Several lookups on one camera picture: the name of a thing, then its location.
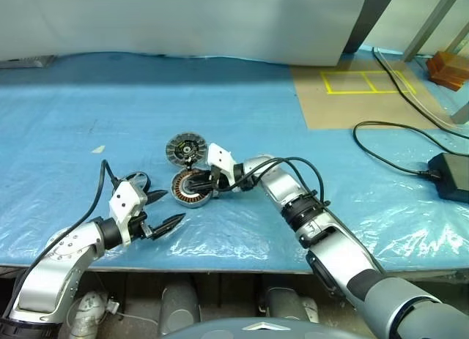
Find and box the aluminium frame post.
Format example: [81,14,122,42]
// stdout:
[445,16,469,56]
[450,93,469,124]
[402,0,466,64]

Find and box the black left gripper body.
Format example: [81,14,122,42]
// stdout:
[128,190,157,242]

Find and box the thin white floor cable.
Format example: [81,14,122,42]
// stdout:
[117,311,162,324]

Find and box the brown cardboard sheet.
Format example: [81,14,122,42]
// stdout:
[291,59,446,130]

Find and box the grey rounded cylinder shape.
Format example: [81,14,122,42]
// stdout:
[265,286,305,320]
[160,282,201,335]

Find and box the blue plastic table cover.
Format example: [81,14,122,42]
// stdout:
[0,48,469,274]

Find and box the long black cable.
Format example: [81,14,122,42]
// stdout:
[372,45,469,141]

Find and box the spoked motor rotor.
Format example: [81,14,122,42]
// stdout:
[164,132,209,171]

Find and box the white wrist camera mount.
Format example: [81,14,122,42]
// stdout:
[206,143,237,188]
[108,180,149,247]

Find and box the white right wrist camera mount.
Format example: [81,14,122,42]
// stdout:
[206,143,237,188]

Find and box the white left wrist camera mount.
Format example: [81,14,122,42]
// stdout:
[108,180,149,247]

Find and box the black adapter power cable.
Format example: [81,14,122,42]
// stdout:
[352,120,446,179]

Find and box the white backdrop panel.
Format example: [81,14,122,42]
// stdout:
[0,0,371,67]

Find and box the white grey rounded shape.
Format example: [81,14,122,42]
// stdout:
[300,297,320,324]
[69,291,111,339]

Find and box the dark grey flat object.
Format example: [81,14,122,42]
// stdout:
[0,55,58,70]

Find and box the amber orange block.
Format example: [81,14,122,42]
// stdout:
[425,51,469,91]

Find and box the grey robot torso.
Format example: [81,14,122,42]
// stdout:
[160,316,320,339]

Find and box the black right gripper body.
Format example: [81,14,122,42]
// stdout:
[207,168,231,200]

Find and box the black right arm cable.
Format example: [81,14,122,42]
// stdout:
[219,156,330,208]

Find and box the copper wound motor stator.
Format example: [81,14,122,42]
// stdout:
[170,168,217,208]

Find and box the black power adapter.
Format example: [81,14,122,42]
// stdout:
[427,152,469,204]

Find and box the silver round motor lid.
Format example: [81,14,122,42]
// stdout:
[126,171,152,193]

